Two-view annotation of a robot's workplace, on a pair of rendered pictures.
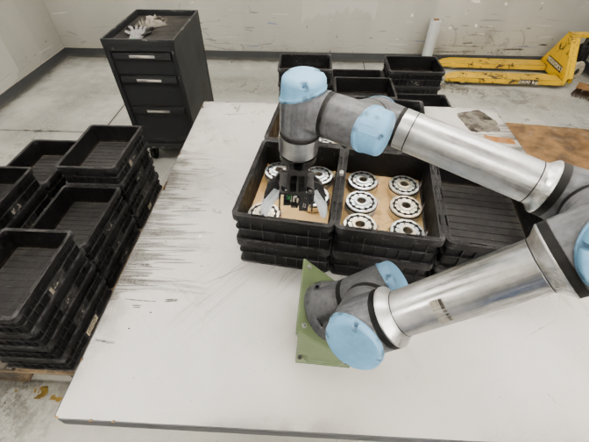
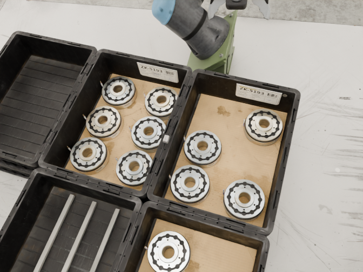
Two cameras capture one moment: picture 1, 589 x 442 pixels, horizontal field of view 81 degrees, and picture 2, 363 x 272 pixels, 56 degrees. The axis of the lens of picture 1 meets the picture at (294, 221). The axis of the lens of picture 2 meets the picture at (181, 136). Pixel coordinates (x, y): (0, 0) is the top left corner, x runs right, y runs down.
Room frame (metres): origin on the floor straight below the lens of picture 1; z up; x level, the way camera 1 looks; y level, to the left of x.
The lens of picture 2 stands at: (1.26, 0.00, 1.71)
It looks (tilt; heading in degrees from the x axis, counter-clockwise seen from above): 63 degrees down; 197
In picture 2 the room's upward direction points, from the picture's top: 10 degrees counter-clockwise
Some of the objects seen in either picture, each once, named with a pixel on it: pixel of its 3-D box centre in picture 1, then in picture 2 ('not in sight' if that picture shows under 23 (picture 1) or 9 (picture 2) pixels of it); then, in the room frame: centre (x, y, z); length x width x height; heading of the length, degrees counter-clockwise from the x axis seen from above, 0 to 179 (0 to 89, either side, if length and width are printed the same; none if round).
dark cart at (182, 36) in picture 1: (170, 89); not in sight; (2.50, 0.93, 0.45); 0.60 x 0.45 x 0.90; 177
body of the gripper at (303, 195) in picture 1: (296, 177); not in sight; (0.55, 0.00, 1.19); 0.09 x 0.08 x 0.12; 0
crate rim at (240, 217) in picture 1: (293, 180); (227, 143); (0.87, 0.00, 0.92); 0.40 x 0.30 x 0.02; 170
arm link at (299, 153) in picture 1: (300, 143); not in sight; (0.56, -0.01, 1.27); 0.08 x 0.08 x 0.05
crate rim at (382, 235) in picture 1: (387, 190); (120, 115); (0.82, -0.29, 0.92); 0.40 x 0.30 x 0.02; 170
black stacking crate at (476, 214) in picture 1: (482, 214); (33, 101); (0.77, -0.59, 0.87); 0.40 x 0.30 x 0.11; 170
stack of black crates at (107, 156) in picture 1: (117, 178); not in sight; (1.56, 1.02, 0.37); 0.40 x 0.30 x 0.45; 177
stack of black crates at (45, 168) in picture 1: (53, 183); not in sight; (1.58, 1.42, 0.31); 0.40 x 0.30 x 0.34; 177
